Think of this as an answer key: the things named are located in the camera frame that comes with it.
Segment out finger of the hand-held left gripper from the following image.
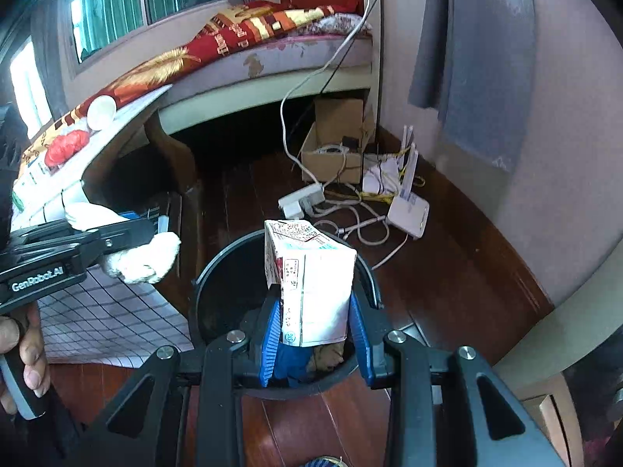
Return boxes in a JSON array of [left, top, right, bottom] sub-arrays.
[[2, 242, 157, 274], [12, 214, 170, 250]]

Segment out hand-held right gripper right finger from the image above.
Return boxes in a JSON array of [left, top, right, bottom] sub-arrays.
[[348, 293, 569, 467]]

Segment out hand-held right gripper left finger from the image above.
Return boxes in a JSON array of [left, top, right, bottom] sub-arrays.
[[80, 297, 284, 467]]

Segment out blue wrapper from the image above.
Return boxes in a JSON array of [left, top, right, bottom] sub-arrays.
[[280, 345, 317, 385]]

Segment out white tissue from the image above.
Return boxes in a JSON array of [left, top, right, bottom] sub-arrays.
[[65, 202, 182, 284]]

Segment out white and red carton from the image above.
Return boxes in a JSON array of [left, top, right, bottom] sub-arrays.
[[264, 219, 357, 348]]

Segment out black plastic bucket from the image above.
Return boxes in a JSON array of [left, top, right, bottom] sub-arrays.
[[192, 231, 385, 402]]

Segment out red wrapper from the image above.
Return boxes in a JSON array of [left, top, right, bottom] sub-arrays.
[[45, 130, 92, 166]]

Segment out white paper cup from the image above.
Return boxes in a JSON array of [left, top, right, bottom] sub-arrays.
[[86, 96, 118, 131]]

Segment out person's left hand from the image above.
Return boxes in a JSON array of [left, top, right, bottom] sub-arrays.
[[0, 304, 52, 398]]

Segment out checkered cloth table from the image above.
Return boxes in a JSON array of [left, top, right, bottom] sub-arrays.
[[10, 83, 205, 370]]

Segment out white router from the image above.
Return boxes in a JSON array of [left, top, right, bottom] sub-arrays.
[[387, 125, 430, 240]]

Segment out white power strip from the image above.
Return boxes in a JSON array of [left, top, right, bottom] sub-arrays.
[[278, 184, 326, 219]]

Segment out white modem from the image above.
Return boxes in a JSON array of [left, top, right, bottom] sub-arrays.
[[363, 158, 405, 195]]

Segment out small bright window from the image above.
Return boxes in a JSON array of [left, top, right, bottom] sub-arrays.
[[9, 41, 52, 132]]

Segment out cardboard box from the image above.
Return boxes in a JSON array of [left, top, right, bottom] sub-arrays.
[[301, 98, 377, 186]]

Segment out bed with red blanket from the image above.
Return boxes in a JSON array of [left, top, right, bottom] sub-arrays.
[[12, 2, 338, 215]]

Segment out window with green curtain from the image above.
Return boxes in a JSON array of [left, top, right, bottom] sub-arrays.
[[70, 0, 229, 64]]

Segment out bed with floral mattress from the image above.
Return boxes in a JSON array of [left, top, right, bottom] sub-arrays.
[[158, 24, 375, 134]]

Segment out floral pillow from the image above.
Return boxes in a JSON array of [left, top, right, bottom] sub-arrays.
[[319, 14, 366, 30]]

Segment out grey patterned curtain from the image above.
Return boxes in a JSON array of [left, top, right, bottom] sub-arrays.
[[409, 0, 536, 173]]

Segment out white cable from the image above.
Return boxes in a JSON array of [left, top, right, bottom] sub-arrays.
[[280, 0, 373, 186]]

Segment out black cable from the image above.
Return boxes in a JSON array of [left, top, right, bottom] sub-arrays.
[[319, 0, 385, 95]]

